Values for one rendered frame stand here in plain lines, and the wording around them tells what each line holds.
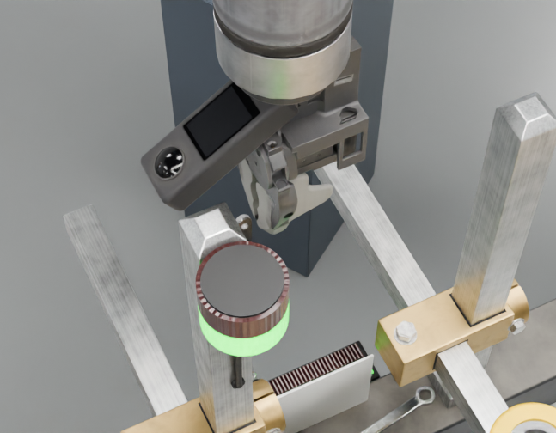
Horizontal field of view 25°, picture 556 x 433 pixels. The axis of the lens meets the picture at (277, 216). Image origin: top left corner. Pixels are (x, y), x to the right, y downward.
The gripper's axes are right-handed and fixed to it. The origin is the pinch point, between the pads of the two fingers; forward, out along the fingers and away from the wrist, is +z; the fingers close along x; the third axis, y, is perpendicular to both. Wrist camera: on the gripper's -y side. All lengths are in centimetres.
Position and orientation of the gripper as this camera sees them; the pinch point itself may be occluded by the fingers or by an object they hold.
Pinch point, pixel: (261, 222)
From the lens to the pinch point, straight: 100.8
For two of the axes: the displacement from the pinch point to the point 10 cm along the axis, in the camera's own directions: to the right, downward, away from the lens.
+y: 9.0, -3.8, 2.3
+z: 0.1, 5.4, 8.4
